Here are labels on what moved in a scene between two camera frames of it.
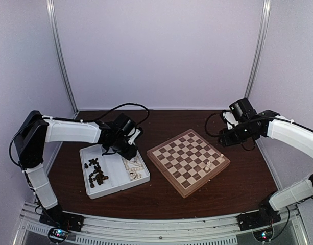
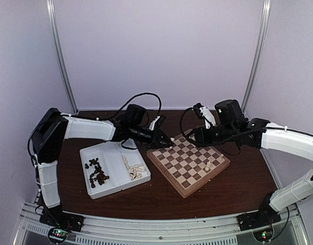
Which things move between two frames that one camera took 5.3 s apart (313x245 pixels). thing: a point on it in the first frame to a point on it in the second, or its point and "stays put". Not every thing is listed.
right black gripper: (226, 140) to (199, 133)
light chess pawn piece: (221, 158) stays put
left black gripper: (129, 154) to (158, 136)
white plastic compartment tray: (111, 173) stays put
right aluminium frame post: (260, 50) stays put
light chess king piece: (207, 168) stays put
